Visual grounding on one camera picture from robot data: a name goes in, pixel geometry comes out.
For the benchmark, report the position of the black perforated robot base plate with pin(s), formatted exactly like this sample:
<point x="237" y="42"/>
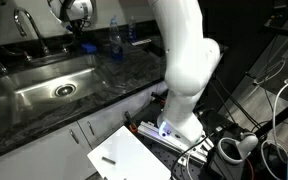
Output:
<point x="185" y="167"/>

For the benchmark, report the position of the right cabinet door handle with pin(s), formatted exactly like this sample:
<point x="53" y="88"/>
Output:
<point x="90" y="127"/>

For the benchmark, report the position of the blue sponge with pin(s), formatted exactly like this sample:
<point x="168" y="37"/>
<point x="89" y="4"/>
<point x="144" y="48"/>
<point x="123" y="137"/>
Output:
<point x="89" y="48"/>

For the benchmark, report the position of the cabinet door handle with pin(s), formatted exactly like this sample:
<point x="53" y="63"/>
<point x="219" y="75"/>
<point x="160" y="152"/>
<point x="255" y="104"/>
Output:
<point x="90" y="127"/>
<point x="74" y="136"/>

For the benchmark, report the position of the right orange black clamp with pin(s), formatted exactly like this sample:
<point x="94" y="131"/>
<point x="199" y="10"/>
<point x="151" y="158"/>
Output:
<point x="158" y="98"/>

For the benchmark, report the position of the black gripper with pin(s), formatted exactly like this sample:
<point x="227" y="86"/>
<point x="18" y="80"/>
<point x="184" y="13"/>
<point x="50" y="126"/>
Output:
<point x="77" y="26"/>

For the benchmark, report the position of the stainless steel kitchen sink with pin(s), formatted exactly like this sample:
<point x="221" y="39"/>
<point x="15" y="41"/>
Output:
<point x="28" y="94"/>

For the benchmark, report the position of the orange black clamp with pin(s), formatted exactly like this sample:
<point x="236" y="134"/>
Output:
<point x="131" y="125"/>
<point x="158" y="98"/>

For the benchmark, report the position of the sink drain strainer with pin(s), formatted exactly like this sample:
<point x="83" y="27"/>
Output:
<point x="65" y="90"/>

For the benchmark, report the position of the clear plastic water bottle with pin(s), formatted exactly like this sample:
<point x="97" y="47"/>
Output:
<point x="115" y="40"/>

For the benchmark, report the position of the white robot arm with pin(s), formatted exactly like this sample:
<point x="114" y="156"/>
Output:
<point x="191" y="58"/>

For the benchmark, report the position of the chrome gooseneck faucet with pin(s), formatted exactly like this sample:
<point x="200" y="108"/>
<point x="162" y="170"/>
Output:
<point x="20" y="16"/>

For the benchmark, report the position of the left orange black clamp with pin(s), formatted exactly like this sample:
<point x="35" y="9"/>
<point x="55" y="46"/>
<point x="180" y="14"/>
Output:
<point x="131" y="125"/>

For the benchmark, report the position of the left cabinet door handle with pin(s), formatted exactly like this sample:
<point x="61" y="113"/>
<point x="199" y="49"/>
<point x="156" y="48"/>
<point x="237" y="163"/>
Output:
<point x="74" y="136"/>

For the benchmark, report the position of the white board panel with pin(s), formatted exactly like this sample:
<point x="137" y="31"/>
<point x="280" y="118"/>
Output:
<point x="124" y="157"/>

